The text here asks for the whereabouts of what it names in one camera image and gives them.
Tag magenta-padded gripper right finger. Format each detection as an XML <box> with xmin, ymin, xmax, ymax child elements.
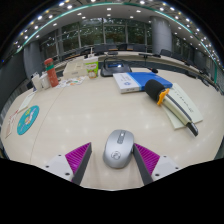
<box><xmin>132</xmin><ymin>142</ymin><xmax>183</xmax><ymax>186</ymax></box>

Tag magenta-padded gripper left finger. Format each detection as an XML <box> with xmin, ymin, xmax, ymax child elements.
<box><xmin>43</xmin><ymin>142</ymin><xmax>93</xmax><ymax>186</ymax></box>

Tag silver computer mouse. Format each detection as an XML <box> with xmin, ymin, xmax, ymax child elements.
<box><xmin>102</xmin><ymin>129</ymin><xmax>135</xmax><ymax>169</ymax></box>

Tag round teal mouse pad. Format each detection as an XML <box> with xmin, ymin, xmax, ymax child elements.
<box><xmin>16</xmin><ymin>105</ymin><xmax>40</xmax><ymax>136</ymax></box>

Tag white paper sheet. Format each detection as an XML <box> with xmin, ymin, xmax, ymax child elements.
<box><xmin>162</xmin><ymin>82</ymin><xmax>204</xmax><ymax>130</ymax></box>

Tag handheld microphone with black foam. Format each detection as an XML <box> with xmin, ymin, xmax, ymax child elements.
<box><xmin>144</xmin><ymin>79</ymin><xmax>200</xmax><ymax>138</ymax></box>

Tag colourful sticker sheet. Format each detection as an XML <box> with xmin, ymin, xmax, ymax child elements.
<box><xmin>55</xmin><ymin>76</ymin><xmax>88</xmax><ymax>89</ymax></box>

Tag blue and white book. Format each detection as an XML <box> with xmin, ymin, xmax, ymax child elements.
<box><xmin>112</xmin><ymin>71</ymin><xmax>174</xmax><ymax>95</ymax></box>

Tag red bottle with green band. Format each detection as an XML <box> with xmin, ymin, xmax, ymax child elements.
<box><xmin>43</xmin><ymin>57</ymin><xmax>60</xmax><ymax>88</ymax></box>

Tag white cardboard box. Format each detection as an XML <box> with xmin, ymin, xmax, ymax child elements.
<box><xmin>62</xmin><ymin>59</ymin><xmax>88</xmax><ymax>80</ymax></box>

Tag green printed paper cup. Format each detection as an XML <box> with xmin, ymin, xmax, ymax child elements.
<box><xmin>83</xmin><ymin>56</ymin><xmax>100</xmax><ymax>80</ymax></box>

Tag black conference microphone unit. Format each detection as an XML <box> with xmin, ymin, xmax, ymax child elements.
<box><xmin>100</xmin><ymin>57</ymin><xmax>159</xmax><ymax>78</ymax></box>

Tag curved beige conference desk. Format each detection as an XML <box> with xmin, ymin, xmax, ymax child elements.
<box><xmin>54</xmin><ymin>50</ymin><xmax>214</xmax><ymax>84</ymax></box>

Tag dark office chairs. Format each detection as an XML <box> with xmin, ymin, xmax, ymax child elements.
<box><xmin>93</xmin><ymin>43</ymin><xmax>214</xmax><ymax>88</ymax></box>

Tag ceiling lights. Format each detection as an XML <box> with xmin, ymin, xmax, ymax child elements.
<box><xmin>1</xmin><ymin>0</ymin><xmax>223</xmax><ymax>64</ymax></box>

